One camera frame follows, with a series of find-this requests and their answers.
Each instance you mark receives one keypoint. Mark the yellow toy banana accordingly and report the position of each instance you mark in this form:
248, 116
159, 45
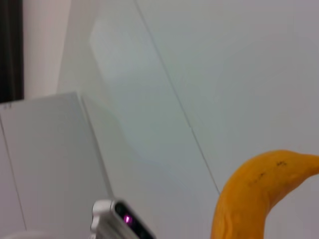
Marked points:
249, 194

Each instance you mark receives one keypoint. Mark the silver head camera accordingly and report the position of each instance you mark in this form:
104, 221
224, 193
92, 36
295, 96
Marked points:
117, 221

